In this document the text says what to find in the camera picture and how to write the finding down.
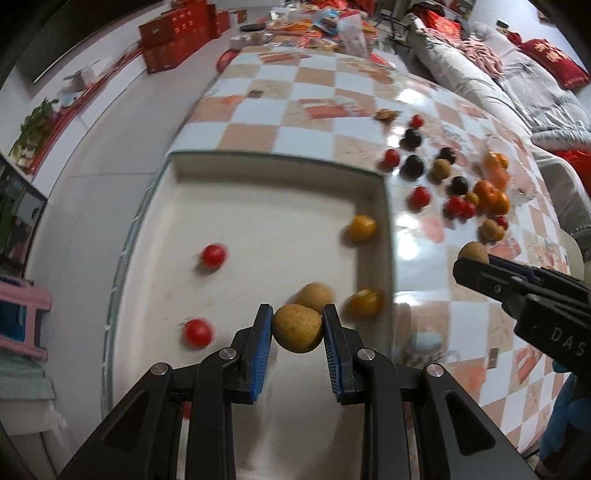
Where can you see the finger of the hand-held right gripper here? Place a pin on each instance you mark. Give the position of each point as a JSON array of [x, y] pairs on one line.
[[531, 273], [489, 279]]

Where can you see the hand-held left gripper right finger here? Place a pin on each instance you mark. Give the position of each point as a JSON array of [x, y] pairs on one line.
[[332, 350]]

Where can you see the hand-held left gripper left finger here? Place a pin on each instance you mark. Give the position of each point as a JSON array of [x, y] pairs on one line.
[[263, 350]]

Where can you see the yellow cherry tomato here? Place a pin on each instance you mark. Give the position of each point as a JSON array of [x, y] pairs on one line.
[[360, 228], [364, 303], [472, 199]]

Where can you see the red cherry tomato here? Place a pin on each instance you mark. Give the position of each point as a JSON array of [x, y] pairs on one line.
[[454, 206], [468, 211], [391, 158], [419, 197], [417, 121], [197, 333], [502, 222], [214, 254]]

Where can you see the white rectangular tray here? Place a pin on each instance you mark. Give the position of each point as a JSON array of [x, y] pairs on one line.
[[277, 217]]

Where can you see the person's right forearm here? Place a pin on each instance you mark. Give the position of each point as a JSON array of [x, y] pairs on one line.
[[570, 415]]

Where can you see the beige stool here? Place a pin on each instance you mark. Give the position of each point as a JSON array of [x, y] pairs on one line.
[[575, 247]]

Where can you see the clear glass bowl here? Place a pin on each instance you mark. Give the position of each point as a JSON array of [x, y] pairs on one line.
[[521, 184]]

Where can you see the large orange mandarin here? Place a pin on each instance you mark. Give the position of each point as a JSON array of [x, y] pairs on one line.
[[484, 190]]

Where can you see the dark purple plum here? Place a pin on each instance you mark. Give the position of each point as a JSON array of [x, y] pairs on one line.
[[458, 185], [447, 154], [412, 137], [412, 166]]

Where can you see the dried physalis husk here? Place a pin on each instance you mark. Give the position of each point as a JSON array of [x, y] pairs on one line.
[[387, 114]]

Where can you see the red embroidered cushion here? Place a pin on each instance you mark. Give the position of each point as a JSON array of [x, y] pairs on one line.
[[558, 62], [438, 23]]

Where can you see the pink blanket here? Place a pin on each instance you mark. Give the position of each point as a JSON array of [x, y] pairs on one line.
[[480, 53]]

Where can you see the grey-green floor mat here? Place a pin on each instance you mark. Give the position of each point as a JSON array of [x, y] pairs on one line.
[[23, 387]]

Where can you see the pink plastic stool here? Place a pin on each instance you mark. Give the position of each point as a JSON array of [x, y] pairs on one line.
[[18, 295]]

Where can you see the dark glass cabinet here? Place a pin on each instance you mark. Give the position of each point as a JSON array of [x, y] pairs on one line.
[[23, 217]]

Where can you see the pile of snack packets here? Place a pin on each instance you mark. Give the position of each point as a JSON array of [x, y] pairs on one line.
[[318, 27]]

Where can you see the green potted plant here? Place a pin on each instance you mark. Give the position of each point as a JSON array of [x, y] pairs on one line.
[[39, 120]]

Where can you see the stack of red boxes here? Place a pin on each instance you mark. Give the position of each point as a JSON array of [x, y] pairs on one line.
[[175, 37]]

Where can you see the small white box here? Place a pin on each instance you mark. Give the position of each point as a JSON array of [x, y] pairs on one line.
[[81, 76]]

